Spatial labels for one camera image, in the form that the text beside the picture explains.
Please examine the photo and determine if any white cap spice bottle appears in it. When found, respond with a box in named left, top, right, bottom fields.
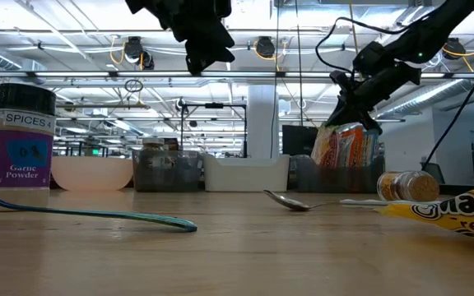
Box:
left=141, top=137, right=165, bottom=156

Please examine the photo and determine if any black metal rack frame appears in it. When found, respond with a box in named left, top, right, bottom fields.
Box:
left=55, top=141, right=109, bottom=159

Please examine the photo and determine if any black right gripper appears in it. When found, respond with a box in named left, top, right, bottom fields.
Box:
left=325, top=61, right=422, bottom=136

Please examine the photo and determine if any metal spoon teal handle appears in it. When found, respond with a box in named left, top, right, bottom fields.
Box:
left=263, top=188, right=390, bottom=213

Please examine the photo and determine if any garlic powder spice jar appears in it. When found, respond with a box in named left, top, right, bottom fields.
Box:
left=0, top=83, right=57, bottom=209

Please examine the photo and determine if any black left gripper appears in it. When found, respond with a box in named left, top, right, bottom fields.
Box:
left=124, top=0, right=236, bottom=76

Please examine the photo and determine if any black monitor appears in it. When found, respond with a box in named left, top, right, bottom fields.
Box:
left=281, top=124, right=319, bottom=158

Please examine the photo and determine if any black metal stand frame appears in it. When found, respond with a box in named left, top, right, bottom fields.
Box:
left=179, top=102, right=249, bottom=160

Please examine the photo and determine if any yellow hanging cable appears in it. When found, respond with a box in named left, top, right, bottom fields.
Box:
left=348, top=0, right=360, bottom=54

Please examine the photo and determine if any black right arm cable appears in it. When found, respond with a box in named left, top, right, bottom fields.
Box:
left=421, top=39, right=474, bottom=170

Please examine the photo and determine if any pale pink bowl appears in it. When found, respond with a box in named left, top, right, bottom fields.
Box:
left=49, top=155, right=135, bottom=192

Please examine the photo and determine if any lime chili shrimp ramen packet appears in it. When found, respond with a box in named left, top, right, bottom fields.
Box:
left=310, top=123, right=341, bottom=169

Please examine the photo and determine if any orange ramen packet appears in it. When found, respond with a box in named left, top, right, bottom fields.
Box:
left=335, top=125, right=365, bottom=168

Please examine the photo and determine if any black ceiling cord reel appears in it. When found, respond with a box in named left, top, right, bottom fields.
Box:
left=123, top=35, right=156, bottom=71
left=442, top=37, right=467, bottom=62
left=255, top=35, right=277, bottom=59

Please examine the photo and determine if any yellow ramen packet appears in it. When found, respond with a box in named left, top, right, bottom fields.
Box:
left=374, top=172, right=474, bottom=247

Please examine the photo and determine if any white plastic bin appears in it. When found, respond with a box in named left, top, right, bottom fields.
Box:
left=202, top=153, right=290, bottom=193

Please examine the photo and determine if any iridescent rainbow metal spoon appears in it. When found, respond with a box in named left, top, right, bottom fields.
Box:
left=0, top=192, right=199, bottom=234

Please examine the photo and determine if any blue white food box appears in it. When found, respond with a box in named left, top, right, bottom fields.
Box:
left=362, top=128, right=381, bottom=166

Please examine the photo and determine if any glass jar brown spice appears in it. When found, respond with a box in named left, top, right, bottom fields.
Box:
left=376, top=170, right=441, bottom=202

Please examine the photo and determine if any long ceiling light strip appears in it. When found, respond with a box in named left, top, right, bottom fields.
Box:
left=0, top=70, right=474, bottom=80

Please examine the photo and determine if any grey translucent bin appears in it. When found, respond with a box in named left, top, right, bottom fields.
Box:
left=132, top=149, right=203, bottom=193
left=288, top=154, right=386, bottom=194

